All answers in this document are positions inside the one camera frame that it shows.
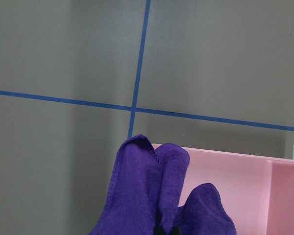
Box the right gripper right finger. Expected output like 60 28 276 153
172 226 181 235

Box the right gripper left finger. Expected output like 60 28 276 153
153 226 164 235

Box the purple cloth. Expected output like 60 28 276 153
91 135 237 235

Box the pink plastic tray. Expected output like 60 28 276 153
151 143 294 235

